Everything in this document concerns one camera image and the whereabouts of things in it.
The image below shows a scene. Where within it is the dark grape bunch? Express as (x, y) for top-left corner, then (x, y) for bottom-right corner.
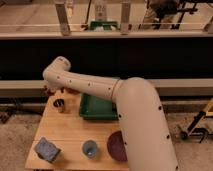
(43, 86), (56, 96)

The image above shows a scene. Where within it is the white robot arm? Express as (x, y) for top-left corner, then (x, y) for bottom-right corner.
(43, 56), (180, 171)

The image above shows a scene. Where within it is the purple bowl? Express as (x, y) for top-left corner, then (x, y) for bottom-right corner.
(107, 131), (127, 162)

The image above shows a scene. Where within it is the small metal cup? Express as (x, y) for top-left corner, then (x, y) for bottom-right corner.
(53, 99), (65, 113)

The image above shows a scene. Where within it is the green plastic tray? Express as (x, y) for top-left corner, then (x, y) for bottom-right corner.
(79, 93), (118, 120)

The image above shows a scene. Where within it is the blue sponge block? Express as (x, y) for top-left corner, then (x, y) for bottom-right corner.
(34, 137), (61, 163)

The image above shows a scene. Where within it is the green background tray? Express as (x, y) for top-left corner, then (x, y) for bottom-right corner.
(89, 21), (118, 30)

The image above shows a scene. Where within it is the small blue cup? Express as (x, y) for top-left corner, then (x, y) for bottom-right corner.
(82, 140), (98, 158)

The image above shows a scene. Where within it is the black wheeled stand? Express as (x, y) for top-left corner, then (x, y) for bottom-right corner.
(179, 98), (213, 144)

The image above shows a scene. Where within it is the brown pot with handle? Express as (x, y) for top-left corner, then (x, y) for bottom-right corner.
(65, 88), (80, 94)

